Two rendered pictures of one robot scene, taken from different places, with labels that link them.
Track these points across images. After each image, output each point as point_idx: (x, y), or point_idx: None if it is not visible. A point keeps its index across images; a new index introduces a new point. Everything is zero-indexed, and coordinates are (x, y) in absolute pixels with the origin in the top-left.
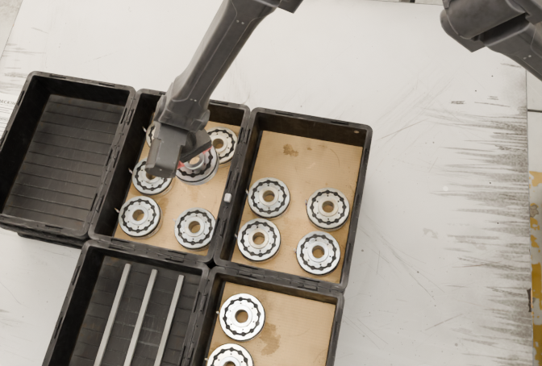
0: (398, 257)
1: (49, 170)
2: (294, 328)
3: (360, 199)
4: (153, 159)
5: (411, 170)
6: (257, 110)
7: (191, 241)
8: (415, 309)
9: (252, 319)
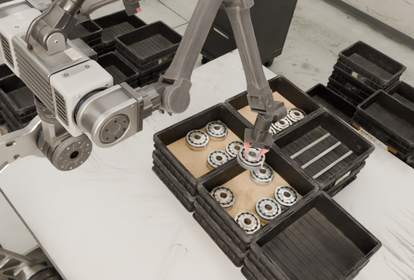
0: None
1: (326, 263)
2: None
3: (187, 118)
4: (282, 107)
5: (134, 152)
6: (195, 178)
7: (267, 168)
8: (188, 115)
9: None
